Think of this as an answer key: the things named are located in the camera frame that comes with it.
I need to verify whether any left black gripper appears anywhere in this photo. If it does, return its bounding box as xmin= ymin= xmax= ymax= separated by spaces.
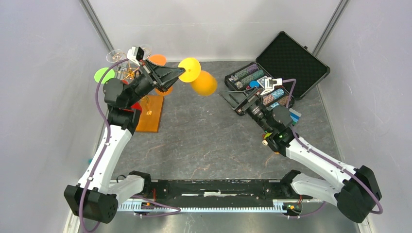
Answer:
xmin=126 ymin=58 xmax=186 ymax=107

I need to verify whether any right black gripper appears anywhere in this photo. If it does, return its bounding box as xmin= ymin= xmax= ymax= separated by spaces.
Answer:
xmin=219 ymin=86 xmax=273 ymax=134

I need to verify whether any orange plastic wine glass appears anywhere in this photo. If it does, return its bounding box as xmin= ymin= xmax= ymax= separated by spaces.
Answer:
xmin=148 ymin=54 xmax=173 ymax=96

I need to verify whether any yellow plastic wine glass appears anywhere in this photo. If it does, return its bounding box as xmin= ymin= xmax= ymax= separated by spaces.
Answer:
xmin=178 ymin=57 xmax=218 ymax=96

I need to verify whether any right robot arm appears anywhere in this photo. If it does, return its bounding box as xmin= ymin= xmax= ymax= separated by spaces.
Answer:
xmin=219 ymin=88 xmax=383 ymax=223

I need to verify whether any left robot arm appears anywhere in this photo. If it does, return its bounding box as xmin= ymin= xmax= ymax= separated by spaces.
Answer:
xmin=64 ymin=60 xmax=185 ymax=223

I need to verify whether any clear wine glass right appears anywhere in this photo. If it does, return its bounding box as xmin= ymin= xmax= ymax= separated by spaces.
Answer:
xmin=136 ymin=44 xmax=152 ymax=61

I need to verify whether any clear wine glass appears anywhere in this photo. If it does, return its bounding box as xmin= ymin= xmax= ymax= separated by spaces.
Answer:
xmin=136 ymin=44 xmax=152 ymax=61
xmin=106 ymin=49 xmax=126 ymax=63

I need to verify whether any red plastic wine glass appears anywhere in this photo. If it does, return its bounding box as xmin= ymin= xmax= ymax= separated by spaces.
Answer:
xmin=120 ymin=80 xmax=144 ymax=111

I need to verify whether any wooden rack base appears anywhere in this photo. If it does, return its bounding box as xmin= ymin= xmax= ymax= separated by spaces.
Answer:
xmin=136 ymin=95 xmax=164 ymax=133

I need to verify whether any clear wine glass left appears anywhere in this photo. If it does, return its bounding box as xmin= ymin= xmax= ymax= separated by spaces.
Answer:
xmin=106 ymin=49 xmax=126 ymax=63

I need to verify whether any green plastic wine glass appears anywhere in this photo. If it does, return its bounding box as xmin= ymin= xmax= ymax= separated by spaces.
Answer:
xmin=94 ymin=67 xmax=116 ymax=84

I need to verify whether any red toy brick car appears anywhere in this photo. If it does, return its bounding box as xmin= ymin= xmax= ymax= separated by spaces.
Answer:
xmin=262 ymin=133 xmax=280 ymax=154

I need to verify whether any blue green brick stack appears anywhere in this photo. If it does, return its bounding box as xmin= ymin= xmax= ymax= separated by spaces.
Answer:
xmin=289 ymin=108 xmax=301 ymax=125

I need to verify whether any black poker chip case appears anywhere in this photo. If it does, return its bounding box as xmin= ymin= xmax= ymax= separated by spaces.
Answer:
xmin=224 ymin=32 xmax=330 ymax=109

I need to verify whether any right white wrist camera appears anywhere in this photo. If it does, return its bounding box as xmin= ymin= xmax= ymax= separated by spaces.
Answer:
xmin=260 ymin=78 xmax=283 ymax=96

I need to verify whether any gold wire wine glass rack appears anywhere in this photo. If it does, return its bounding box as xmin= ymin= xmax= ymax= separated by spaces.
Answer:
xmin=111 ymin=48 xmax=152 ymax=110

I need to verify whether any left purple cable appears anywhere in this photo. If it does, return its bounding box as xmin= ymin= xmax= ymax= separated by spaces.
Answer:
xmin=78 ymin=58 xmax=129 ymax=233

